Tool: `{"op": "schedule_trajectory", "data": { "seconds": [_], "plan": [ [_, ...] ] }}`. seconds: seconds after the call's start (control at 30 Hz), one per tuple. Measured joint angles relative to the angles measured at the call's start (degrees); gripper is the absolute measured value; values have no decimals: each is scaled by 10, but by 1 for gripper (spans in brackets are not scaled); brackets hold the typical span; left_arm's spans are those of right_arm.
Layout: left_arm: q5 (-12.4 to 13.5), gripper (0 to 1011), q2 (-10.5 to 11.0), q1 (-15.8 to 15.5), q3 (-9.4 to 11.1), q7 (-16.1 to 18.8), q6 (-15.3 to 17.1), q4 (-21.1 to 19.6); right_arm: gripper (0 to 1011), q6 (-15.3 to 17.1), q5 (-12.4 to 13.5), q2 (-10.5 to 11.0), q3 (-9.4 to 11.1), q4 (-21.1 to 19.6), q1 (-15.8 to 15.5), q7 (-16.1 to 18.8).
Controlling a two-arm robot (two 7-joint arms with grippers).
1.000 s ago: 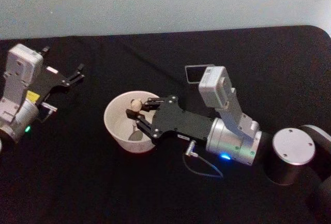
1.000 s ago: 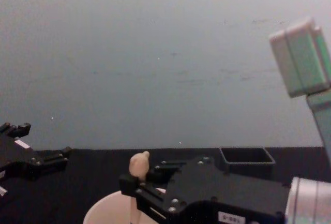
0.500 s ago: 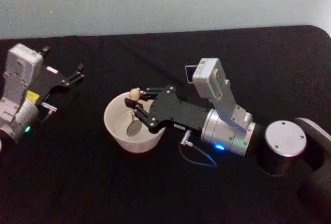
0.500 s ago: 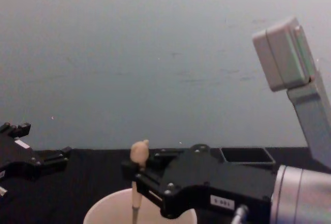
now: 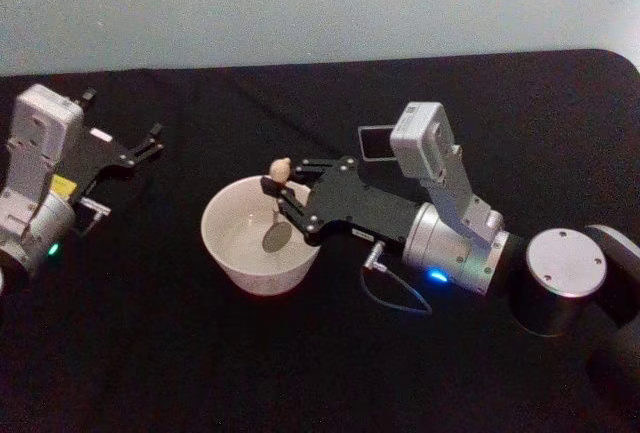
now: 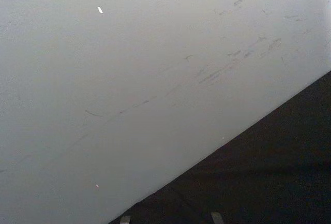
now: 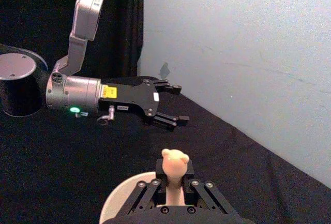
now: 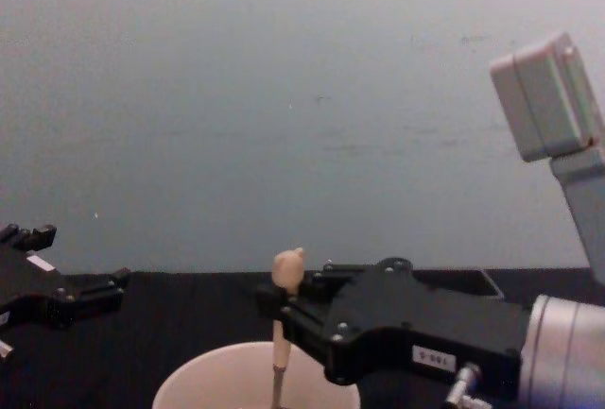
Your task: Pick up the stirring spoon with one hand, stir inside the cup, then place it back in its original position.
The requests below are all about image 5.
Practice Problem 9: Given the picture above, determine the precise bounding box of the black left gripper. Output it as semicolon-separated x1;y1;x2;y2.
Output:
51;86;166;204

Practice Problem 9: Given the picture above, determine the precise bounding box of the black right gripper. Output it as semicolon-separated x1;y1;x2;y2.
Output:
261;155;426;255

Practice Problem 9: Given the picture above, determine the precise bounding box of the small beige lumpy item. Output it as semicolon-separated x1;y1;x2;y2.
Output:
269;156;293;186

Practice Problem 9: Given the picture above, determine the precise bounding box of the white round bowl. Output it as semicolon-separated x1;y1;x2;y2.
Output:
200;175;322;297

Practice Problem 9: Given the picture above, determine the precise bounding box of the black table cloth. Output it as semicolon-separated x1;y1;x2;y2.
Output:
0;48;640;433

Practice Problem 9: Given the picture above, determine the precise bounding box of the thin cable with silver plug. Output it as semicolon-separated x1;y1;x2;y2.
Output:
358;239;434;317

